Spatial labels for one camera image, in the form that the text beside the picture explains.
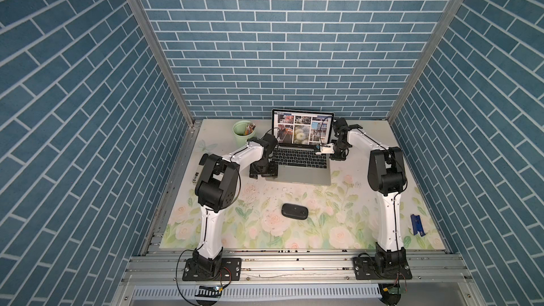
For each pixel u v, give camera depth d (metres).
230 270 0.73
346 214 0.87
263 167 0.84
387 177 0.61
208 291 0.72
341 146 0.90
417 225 0.83
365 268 0.74
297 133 1.05
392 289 0.71
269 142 0.87
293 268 0.75
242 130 1.01
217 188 0.54
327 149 0.96
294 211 0.86
